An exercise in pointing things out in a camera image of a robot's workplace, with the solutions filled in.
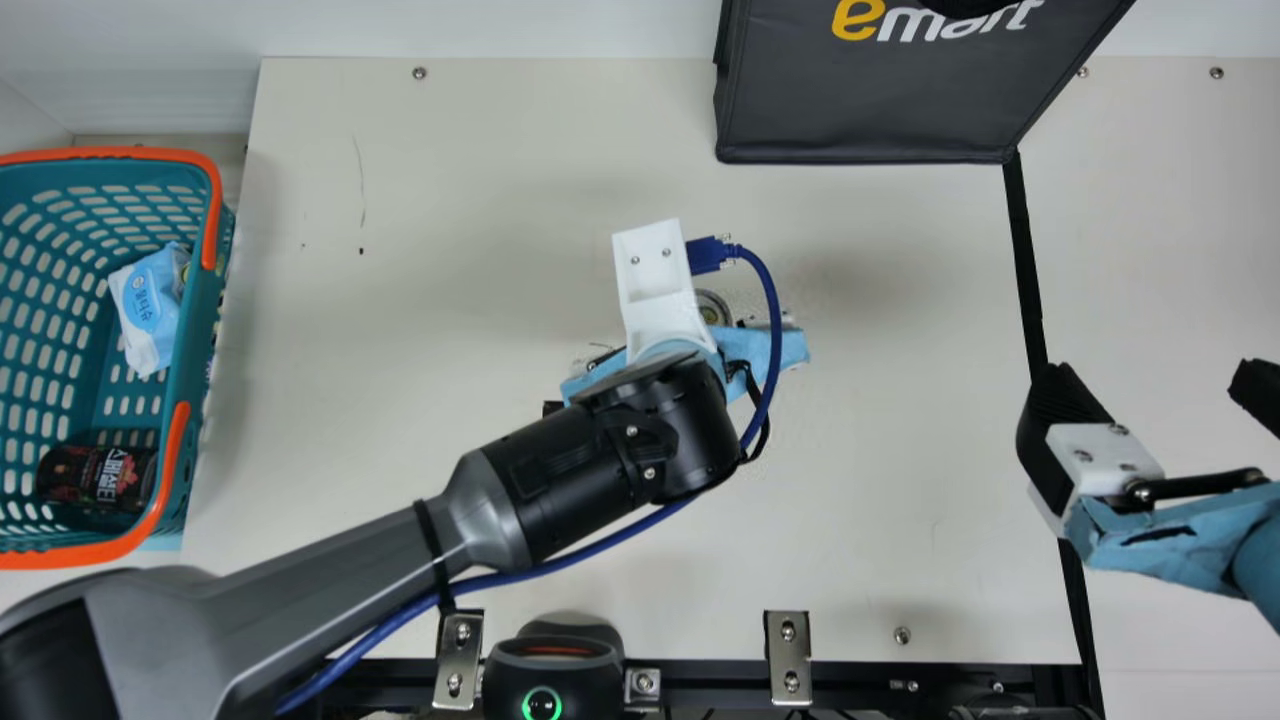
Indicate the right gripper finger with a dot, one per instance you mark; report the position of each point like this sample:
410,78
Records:
1260,395
1065,410

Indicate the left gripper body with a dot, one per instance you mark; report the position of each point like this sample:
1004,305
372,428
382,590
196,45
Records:
755,350

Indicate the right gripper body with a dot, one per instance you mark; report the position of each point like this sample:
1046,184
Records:
1180,545

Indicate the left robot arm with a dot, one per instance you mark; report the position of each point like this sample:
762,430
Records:
560,480

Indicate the teal shopping basket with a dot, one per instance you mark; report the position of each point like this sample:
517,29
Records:
205,330

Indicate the black strip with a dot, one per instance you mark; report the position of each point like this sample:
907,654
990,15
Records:
1025,250

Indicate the black device with green light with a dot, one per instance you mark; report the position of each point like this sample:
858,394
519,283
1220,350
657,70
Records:
553,670

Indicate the blue white wet wipes pack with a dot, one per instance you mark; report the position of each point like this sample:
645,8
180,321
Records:
148,310

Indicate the dark coffee bottle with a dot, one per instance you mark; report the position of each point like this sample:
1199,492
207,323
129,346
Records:
95,478

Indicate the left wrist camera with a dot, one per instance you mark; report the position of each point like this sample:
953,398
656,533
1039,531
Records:
655,290

